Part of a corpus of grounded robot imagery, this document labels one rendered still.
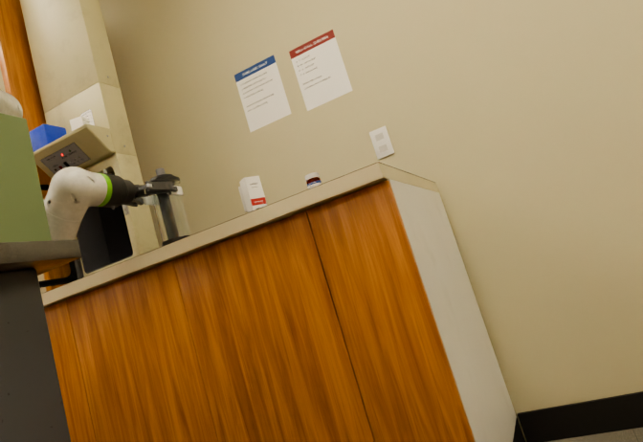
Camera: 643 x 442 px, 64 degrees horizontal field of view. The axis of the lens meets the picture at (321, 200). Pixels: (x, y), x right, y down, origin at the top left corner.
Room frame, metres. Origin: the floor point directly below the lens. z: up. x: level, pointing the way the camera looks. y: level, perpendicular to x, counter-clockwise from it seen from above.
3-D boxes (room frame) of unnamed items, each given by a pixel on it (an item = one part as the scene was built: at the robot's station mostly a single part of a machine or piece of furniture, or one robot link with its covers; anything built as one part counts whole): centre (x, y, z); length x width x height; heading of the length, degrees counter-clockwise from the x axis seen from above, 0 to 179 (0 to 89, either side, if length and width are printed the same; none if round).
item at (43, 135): (1.90, 0.96, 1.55); 0.10 x 0.10 x 0.09; 68
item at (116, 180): (1.38, 0.56, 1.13); 0.09 x 0.06 x 0.12; 68
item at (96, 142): (1.86, 0.87, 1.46); 0.32 x 0.11 x 0.10; 68
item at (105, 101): (2.03, 0.80, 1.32); 0.32 x 0.25 x 0.77; 68
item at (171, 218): (1.60, 0.47, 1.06); 0.11 x 0.11 x 0.21
